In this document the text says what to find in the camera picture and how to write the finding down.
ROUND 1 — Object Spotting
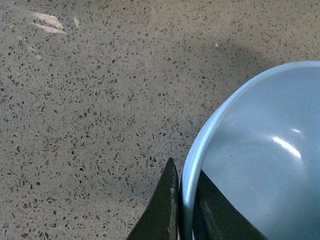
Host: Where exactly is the blue bowl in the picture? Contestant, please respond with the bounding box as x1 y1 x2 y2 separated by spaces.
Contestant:
179 61 320 240

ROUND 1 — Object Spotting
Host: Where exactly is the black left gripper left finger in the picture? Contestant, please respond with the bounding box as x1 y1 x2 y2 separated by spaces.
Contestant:
127 158 179 240

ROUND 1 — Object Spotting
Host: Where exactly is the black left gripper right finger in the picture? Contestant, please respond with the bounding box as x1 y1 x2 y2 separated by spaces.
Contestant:
192 171 266 240

